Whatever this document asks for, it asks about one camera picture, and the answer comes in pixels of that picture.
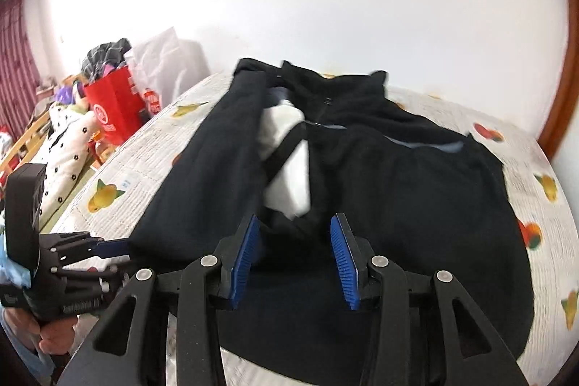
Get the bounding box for black white blue jacket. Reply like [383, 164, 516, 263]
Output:
[130, 59, 534, 385]

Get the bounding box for plaid clothes in bag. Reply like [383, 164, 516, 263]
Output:
[80, 38, 131, 82]

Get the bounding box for person's left hand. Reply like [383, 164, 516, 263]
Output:
[3, 307, 79, 356]

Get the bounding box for fruit-print white tablecloth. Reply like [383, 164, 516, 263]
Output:
[44, 72, 578, 385]

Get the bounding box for red paper shopping bag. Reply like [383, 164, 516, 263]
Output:
[84, 65, 146, 146]

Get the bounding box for red striped curtain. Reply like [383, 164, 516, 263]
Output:
[0, 0, 40, 138]

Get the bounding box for white plastic bag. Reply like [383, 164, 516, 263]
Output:
[124, 27, 210, 115]

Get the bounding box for brown wooden door frame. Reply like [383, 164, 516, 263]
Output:
[538, 0, 579, 160]

